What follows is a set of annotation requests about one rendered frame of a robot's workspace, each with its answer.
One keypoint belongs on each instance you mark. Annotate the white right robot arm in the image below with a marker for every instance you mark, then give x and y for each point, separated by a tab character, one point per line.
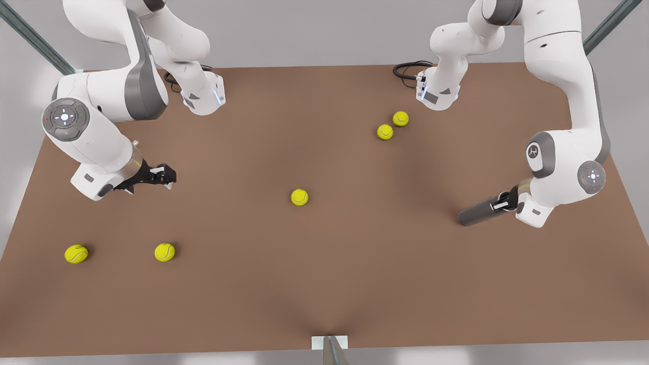
101	96

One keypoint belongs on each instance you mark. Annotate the white post foot plate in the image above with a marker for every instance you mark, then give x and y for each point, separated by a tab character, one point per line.
317	342

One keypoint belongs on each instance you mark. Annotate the silver frame post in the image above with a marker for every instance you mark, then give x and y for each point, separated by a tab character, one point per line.
30	35
333	354
608	25

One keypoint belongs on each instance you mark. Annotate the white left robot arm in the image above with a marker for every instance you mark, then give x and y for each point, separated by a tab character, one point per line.
557	61

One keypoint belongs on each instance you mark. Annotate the yellow tennis ball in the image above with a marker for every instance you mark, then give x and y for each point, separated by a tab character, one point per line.
400	118
76	254
385	132
299	197
165	252

